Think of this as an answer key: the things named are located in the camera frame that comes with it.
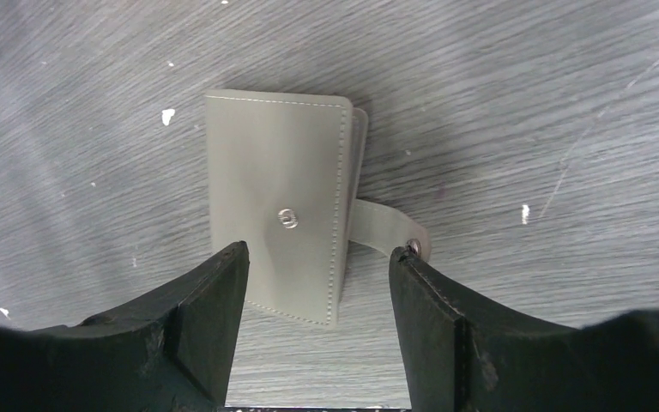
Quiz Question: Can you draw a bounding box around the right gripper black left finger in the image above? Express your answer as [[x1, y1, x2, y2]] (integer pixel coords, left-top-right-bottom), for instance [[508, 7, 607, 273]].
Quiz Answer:
[[0, 241, 249, 411]]

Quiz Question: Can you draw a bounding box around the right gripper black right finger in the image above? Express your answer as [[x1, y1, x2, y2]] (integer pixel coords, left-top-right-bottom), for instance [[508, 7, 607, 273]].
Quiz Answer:
[[389, 247, 659, 411]]

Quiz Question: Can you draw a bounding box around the grey card holder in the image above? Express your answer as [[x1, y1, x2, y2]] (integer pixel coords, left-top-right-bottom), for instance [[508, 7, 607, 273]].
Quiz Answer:
[[205, 89, 432, 328]]

